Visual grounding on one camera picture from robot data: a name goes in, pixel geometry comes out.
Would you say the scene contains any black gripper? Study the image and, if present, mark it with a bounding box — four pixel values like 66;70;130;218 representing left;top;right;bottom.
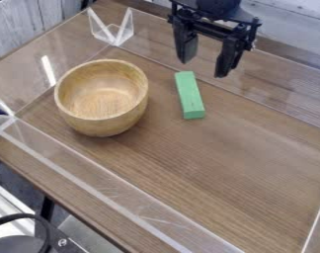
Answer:
168;0;263;78

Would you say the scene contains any green rectangular block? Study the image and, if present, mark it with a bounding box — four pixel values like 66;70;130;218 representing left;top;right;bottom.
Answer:
174;71;205;120

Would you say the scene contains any light wooden bowl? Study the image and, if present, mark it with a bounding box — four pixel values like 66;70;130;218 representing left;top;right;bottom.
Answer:
54;58;150;137

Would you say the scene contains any black table leg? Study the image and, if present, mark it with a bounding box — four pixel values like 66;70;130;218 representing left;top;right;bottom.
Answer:
41;197;54;221

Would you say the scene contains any clear acrylic corner bracket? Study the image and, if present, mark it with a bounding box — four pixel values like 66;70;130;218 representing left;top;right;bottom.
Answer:
86;8;134;46

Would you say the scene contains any clear acrylic tray wall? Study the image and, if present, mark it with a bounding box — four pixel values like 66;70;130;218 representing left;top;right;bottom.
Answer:
0;100;245;253

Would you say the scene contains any black cable loop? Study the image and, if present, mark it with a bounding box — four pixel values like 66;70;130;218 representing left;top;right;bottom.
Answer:
0;212;54;253

